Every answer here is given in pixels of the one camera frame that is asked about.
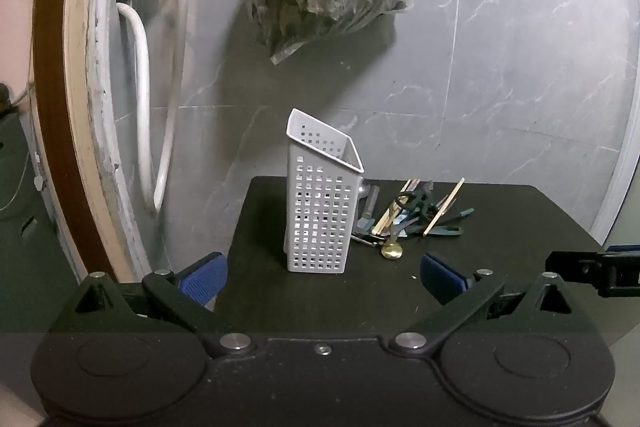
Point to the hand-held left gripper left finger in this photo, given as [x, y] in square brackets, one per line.
[202, 279]

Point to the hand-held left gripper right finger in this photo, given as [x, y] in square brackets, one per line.
[442, 277]

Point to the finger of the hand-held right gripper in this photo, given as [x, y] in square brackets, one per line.
[575, 264]

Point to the gold spoon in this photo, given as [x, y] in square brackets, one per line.
[392, 252]

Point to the plain wooden chopstick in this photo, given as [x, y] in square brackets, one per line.
[444, 207]
[407, 217]

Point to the grey perforated utensil basket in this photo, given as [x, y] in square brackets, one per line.
[292, 187]

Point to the dark green cabinet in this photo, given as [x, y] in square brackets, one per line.
[25, 232]

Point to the dark round knob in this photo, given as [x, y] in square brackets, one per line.
[4, 97]

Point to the white wall trim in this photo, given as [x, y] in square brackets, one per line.
[617, 187]

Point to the wooden door frame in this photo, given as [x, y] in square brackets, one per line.
[55, 57]

